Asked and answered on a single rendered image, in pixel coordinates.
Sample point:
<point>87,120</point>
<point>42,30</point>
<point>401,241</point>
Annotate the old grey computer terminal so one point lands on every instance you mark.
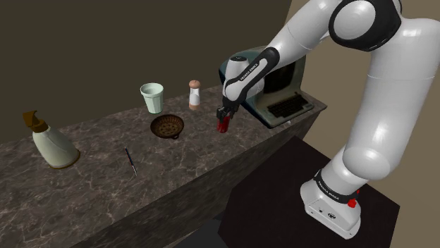
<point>285,103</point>

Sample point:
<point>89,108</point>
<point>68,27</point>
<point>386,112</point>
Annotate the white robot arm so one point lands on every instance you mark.
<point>395,103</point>

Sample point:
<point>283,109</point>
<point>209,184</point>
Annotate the brown woven basket bowl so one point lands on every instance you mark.
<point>166,126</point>

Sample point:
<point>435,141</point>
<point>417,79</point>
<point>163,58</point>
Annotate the pale green ribbed cup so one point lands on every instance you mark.
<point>152,99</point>

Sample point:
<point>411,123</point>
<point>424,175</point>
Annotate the dark robot stand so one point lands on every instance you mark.
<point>275,206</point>

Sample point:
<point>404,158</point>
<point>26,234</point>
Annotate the red cylindrical can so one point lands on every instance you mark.
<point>222,125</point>

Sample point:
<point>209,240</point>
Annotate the white shaker with brown cap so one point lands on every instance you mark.
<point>194,95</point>

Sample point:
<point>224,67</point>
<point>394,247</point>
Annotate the cream bottle with brown pump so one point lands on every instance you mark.
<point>55,146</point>

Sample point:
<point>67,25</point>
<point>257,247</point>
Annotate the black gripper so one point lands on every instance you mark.
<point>228,109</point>

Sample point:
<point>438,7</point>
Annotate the dark slim pen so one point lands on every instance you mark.
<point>131,161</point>

